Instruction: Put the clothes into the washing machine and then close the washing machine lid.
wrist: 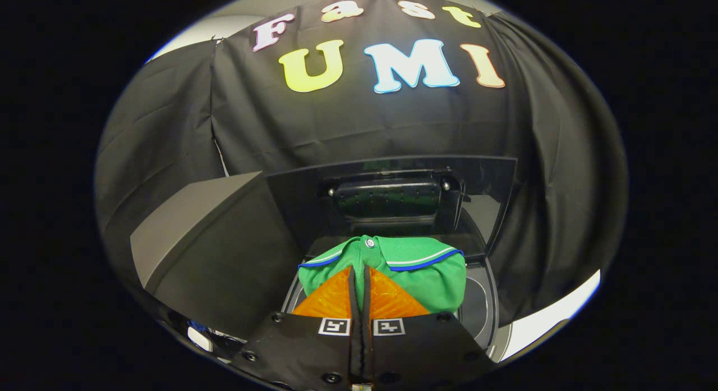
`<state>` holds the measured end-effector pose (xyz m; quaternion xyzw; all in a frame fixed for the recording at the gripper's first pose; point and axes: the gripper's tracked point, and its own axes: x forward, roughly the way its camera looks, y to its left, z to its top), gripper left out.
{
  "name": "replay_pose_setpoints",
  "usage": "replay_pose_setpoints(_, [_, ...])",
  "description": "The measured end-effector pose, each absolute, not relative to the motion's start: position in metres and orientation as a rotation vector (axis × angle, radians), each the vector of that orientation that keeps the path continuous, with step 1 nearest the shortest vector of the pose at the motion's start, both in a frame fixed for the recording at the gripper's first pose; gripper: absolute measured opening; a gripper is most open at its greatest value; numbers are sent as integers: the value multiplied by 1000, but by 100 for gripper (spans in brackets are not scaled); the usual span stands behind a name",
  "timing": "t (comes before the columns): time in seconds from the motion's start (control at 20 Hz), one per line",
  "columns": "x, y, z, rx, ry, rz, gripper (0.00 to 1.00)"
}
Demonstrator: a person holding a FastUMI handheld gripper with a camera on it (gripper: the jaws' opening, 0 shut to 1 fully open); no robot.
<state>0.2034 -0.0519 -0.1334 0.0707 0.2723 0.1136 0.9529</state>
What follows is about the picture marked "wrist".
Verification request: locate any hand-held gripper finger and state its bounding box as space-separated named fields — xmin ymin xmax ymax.
xmin=362 ymin=265 xmax=497 ymax=389
xmin=233 ymin=266 xmax=365 ymax=389

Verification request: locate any green polo shirt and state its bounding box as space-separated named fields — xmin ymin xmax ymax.
xmin=297 ymin=234 xmax=467 ymax=314

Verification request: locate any grey washing machine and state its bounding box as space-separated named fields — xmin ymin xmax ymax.
xmin=280 ymin=211 xmax=501 ymax=364

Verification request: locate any grey cabinet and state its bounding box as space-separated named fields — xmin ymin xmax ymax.
xmin=130 ymin=171 xmax=303 ymax=341

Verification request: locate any black backdrop cloth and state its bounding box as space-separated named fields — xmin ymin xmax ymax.
xmin=94 ymin=0 xmax=629 ymax=327

